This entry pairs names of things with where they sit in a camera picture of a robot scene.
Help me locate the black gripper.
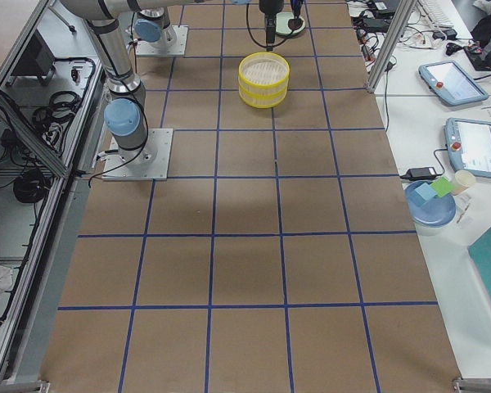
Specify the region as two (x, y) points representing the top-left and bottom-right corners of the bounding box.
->
(291, 0), (304, 19)
(259, 0), (283, 51)

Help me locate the yellow steamer layer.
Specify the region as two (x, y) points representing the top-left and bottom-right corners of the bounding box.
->
(239, 87), (286, 109)
(238, 52), (291, 95)

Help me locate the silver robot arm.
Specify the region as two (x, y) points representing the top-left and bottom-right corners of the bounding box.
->
(62, 1), (192, 166)
(130, 1), (304, 52)

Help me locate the brown steamed bun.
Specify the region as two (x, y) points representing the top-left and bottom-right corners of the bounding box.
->
(287, 18), (304, 32)

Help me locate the light green plate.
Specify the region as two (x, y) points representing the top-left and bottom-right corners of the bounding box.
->
(276, 12), (306, 38)

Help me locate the upper blue teach pendant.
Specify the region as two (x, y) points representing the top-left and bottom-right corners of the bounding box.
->
(418, 61), (489, 106)

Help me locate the blue teach pendant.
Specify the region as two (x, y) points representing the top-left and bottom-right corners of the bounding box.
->
(444, 118), (491, 178)
(418, 61), (489, 106)

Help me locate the black power adapter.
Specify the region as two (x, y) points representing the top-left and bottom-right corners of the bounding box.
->
(399, 167), (439, 182)

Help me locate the light blue foam block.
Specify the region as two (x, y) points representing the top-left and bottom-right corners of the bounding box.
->
(413, 183), (437, 206)

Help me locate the green foam block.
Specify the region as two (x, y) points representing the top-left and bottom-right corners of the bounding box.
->
(430, 177), (454, 198)

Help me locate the lower blue teach pendant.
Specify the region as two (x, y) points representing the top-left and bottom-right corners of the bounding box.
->
(444, 118), (491, 178)

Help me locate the black monitor box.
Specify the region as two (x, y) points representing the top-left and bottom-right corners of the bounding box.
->
(7, 29), (56, 86)

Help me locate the blue plate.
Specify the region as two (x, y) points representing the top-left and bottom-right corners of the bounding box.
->
(404, 180), (457, 228)

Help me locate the beige cup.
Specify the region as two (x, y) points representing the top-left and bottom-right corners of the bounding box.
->
(451, 169), (476, 196)

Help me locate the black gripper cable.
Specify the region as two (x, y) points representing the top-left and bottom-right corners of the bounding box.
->
(245, 0), (291, 48)

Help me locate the aluminium frame post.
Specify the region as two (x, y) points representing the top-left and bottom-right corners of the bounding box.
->
(365, 0), (416, 93)

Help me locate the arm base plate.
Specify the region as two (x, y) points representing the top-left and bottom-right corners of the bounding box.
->
(137, 25), (189, 57)
(101, 129), (173, 181)

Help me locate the aluminium side frame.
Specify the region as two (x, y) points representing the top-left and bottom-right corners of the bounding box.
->
(0, 1), (102, 385)

